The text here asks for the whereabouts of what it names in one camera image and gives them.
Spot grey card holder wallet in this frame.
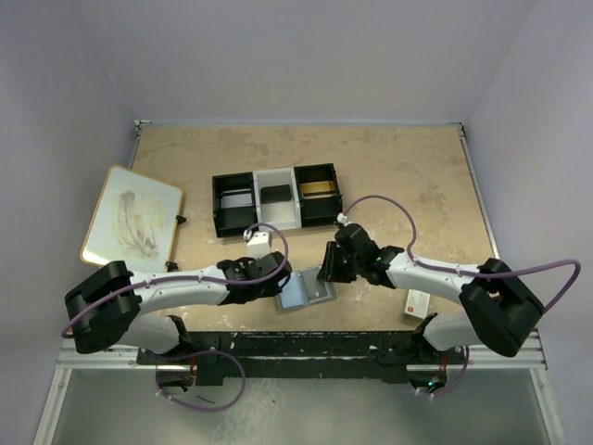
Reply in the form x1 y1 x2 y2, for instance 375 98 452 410
275 266 336 313

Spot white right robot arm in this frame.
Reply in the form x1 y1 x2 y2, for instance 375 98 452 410
317 223 545 362

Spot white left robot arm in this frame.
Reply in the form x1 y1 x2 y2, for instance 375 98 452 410
62 251 292 363

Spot silver card in tray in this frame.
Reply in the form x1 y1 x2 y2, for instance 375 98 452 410
221 189 253 209

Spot gold card in tray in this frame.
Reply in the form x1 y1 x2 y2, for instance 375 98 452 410
300 181 335 200

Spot three-compartment card tray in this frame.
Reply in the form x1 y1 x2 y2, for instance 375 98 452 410
212 163 343 238

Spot black card in tray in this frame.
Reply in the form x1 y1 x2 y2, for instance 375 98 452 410
259 184 293 204

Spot small white red box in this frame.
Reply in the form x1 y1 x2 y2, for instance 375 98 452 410
403 289 431 320

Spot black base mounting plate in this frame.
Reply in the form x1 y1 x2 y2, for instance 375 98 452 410
138 331 464 387

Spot wood-framed whiteboard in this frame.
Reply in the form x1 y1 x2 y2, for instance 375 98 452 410
80 165 183 273

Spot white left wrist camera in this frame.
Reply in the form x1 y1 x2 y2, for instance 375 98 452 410
244 230 272 260

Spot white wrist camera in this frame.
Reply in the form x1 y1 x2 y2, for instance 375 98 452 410
244 230 272 260
335 212 350 227

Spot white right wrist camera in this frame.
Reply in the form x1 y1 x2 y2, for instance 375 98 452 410
335 212 350 227

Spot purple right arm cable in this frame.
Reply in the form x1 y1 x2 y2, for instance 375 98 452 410
343 195 583 311

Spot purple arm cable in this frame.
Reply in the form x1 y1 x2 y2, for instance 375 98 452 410
61 222 291 338
343 195 583 311

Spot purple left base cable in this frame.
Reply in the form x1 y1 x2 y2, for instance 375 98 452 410
155 348 247 412

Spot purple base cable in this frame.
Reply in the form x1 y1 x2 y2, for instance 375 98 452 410
155 348 247 412
414 345 470 399

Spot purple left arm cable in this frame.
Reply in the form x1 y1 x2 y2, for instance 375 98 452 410
61 222 291 338

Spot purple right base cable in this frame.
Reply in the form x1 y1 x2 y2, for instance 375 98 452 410
414 345 470 399

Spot aluminium frame rail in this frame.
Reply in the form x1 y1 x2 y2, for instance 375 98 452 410
56 331 548 370

